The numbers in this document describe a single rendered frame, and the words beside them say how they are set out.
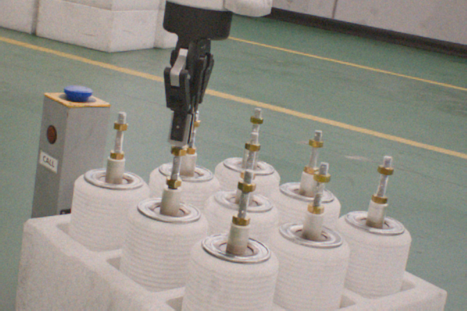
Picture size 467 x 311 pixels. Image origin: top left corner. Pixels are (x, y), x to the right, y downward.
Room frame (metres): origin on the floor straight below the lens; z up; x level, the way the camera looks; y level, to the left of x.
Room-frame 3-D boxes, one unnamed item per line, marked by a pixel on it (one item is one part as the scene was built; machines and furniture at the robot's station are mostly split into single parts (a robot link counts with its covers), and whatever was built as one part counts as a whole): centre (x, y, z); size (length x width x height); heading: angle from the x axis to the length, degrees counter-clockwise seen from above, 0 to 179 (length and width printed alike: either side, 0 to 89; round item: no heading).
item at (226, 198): (1.00, -0.03, 0.25); 0.08 x 0.08 x 0.01
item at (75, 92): (1.16, 0.22, 0.32); 0.04 x 0.04 x 0.02
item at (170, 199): (0.92, 0.06, 0.26); 0.02 x 0.02 x 0.03
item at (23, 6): (3.99, 1.06, 0.09); 0.39 x 0.39 x 0.18; 65
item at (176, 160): (0.92, 0.06, 0.31); 0.01 x 0.01 x 0.08; 43
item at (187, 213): (0.92, 0.06, 0.25); 0.08 x 0.08 x 0.01
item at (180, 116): (0.90, 0.06, 0.37); 0.03 x 0.01 x 0.05; 169
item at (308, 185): (1.08, -0.12, 0.26); 0.02 x 0.02 x 0.03
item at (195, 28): (0.92, 0.06, 0.45); 0.08 x 0.08 x 0.09
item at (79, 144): (1.16, 0.22, 0.16); 0.07 x 0.07 x 0.31; 44
